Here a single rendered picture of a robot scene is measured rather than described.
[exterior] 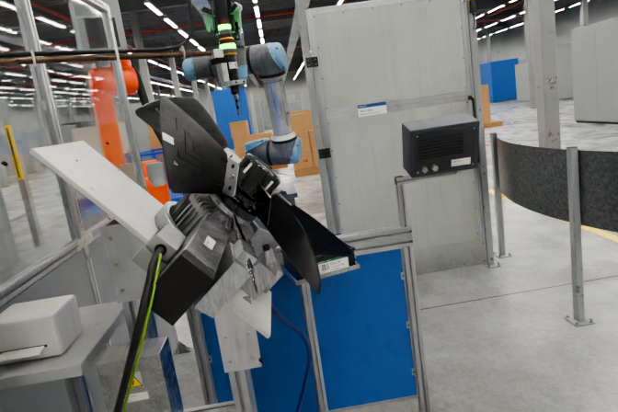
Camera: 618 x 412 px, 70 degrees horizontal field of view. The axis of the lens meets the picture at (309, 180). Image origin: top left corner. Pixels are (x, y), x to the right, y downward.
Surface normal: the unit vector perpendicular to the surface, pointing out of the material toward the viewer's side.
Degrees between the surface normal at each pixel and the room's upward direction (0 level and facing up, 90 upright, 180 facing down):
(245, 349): 90
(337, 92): 90
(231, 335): 90
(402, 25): 91
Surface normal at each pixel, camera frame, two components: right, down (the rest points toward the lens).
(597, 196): -0.91, 0.19
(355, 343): 0.07, 0.16
